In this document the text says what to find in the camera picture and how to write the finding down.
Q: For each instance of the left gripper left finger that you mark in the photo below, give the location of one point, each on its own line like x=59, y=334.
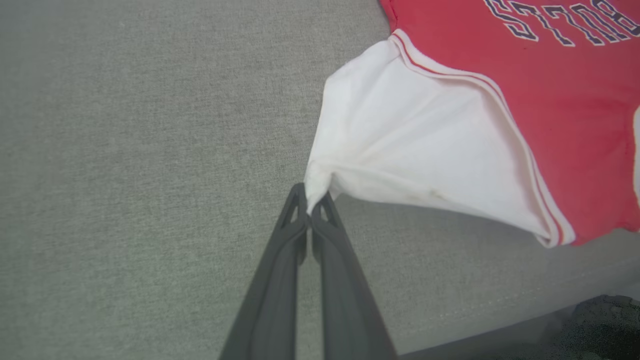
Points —
x=272, y=300

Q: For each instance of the red and white jersey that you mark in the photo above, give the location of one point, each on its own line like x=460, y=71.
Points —
x=450, y=130

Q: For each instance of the grey fabric sofa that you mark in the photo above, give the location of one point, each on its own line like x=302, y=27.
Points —
x=125, y=175

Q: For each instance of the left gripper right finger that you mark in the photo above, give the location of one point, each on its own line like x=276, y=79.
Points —
x=345, y=305

